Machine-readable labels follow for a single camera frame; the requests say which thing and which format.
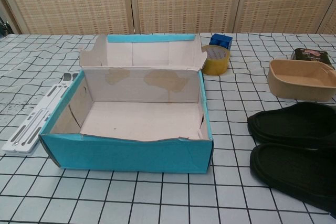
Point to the black equipment piece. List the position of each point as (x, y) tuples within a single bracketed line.
[(4, 27)]

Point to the white black checked tablecloth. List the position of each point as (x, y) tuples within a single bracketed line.
[(157, 195)]

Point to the woven bamboo screen panel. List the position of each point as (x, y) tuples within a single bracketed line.
[(73, 1), (331, 26), (183, 1), (283, 1)]

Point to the blue plastic block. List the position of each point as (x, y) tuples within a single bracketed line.
[(220, 41)]

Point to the teal cardboard shoe box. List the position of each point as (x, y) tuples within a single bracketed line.
[(126, 153)]

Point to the beige rectangular tray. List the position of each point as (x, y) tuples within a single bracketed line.
[(296, 90)]

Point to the white folding laptop stand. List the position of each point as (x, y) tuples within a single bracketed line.
[(26, 129)]

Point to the black rubber slipper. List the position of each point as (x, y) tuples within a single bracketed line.
[(288, 127), (288, 169)]

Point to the yellow packing tape roll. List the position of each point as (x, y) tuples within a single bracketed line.
[(218, 65)]

